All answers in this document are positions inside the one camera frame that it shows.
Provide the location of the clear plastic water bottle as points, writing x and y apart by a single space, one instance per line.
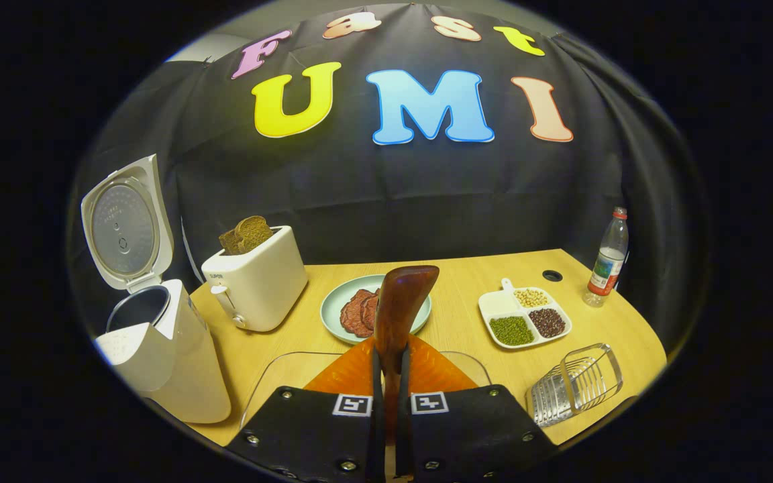
606 265

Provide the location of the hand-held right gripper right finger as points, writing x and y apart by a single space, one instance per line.
467 436

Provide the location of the clear rice container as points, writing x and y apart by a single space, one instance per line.
272 382

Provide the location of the black backdrop cloth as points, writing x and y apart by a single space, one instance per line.
359 188

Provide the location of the white rice cooker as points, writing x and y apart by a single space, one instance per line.
178 362

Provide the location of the dark red beans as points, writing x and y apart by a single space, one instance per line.
547 322

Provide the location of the brown bread slice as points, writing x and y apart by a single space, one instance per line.
227 243
255 231

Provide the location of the reddish meat slices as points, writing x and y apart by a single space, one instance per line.
358 314

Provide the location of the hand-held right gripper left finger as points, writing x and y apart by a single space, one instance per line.
319 436

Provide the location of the pale soybeans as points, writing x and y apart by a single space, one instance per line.
531 298

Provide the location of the light green plate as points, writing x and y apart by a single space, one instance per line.
334 302

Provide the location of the green mung beans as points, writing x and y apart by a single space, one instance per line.
511 331

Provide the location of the white toaster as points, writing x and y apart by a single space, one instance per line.
266 282

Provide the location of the brown wooden spoon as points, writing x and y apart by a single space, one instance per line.
400 302

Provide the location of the white divided dish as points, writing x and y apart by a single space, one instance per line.
494 305

